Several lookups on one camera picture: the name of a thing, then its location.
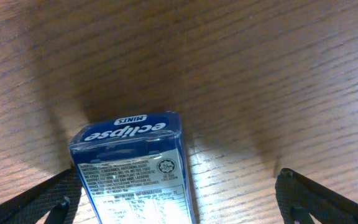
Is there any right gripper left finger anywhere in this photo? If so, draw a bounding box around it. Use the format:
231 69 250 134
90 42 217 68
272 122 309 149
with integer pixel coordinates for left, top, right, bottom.
0 169 82 224

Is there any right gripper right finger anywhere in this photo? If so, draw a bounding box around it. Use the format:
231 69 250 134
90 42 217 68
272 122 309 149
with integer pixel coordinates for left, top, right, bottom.
275 168 358 224

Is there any small blue box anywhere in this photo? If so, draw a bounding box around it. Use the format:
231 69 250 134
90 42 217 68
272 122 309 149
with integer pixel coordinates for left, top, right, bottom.
69 111 196 224

